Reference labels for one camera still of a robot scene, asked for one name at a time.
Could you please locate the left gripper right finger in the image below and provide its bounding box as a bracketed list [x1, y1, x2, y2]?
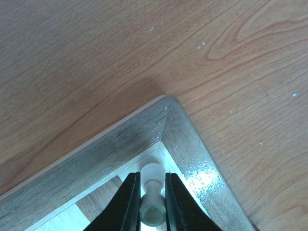
[165, 173, 221, 231]

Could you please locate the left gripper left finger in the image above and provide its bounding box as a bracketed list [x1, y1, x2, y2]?
[85, 172, 141, 231]

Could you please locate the white chess rook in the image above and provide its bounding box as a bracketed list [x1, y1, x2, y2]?
[139, 163, 167, 227]

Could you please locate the wooden chess board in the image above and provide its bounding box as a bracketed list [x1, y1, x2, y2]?
[0, 96, 254, 231]

